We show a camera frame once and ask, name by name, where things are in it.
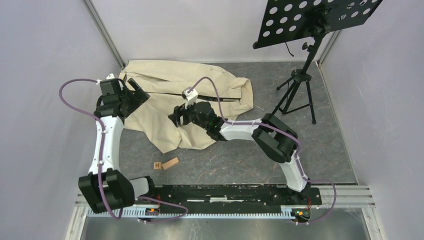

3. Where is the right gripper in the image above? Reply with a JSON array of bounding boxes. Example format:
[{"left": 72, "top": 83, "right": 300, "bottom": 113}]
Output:
[{"left": 168, "top": 98, "right": 209, "bottom": 131}]

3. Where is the cream zip-up jacket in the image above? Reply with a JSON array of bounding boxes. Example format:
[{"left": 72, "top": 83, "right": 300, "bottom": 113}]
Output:
[{"left": 119, "top": 60, "right": 254, "bottom": 153}]

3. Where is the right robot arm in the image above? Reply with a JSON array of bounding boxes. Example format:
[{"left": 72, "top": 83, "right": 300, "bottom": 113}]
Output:
[{"left": 168, "top": 102, "right": 311, "bottom": 204}]

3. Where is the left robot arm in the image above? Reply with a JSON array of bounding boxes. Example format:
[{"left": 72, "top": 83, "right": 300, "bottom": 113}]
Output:
[{"left": 78, "top": 78, "right": 157, "bottom": 214}]

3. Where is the wooden rectangular block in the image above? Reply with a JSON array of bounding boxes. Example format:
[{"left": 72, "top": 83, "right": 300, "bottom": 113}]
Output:
[{"left": 161, "top": 157, "right": 180, "bottom": 170}]

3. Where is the wooden letter cube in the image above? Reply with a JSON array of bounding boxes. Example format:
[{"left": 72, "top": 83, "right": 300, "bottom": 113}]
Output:
[{"left": 153, "top": 162, "right": 163, "bottom": 170}]

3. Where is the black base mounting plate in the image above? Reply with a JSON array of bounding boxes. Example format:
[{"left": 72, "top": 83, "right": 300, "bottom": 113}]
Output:
[{"left": 135, "top": 184, "right": 322, "bottom": 214}]

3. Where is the black perforated music stand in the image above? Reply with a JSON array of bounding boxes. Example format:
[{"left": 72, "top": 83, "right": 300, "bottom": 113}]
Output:
[{"left": 252, "top": 0, "right": 381, "bottom": 124}]

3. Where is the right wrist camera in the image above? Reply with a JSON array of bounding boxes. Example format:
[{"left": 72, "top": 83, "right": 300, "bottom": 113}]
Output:
[{"left": 182, "top": 87, "right": 199, "bottom": 109}]

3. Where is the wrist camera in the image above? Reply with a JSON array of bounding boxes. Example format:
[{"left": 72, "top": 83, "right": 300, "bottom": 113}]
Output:
[
  {"left": 182, "top": 87, "right": 199, "bottom": 109},
  {"left": 96, "top": 73, "right": 121, "bottom": 85}
]

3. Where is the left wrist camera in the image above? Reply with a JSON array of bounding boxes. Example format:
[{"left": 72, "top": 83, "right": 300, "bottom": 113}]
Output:
[{"left": 96, "top": 73, "right": 121, "bottom": 85}]

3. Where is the aluminium frame rail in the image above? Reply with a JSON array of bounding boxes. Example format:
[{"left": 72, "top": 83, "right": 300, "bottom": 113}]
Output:
[{"left": 82, "top": 0, "right": 126, "bottom": 70}]

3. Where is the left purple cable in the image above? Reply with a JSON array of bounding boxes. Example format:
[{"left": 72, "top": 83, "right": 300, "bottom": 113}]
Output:
[{"left": 58, "top": 78, "right": 190, "bottom": 224}]

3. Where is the white slotted cable duct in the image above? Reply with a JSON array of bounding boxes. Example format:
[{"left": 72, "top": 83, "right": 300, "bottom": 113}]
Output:
[{"left": 86, "top": 206, "right": 312, "bottom": 220}]

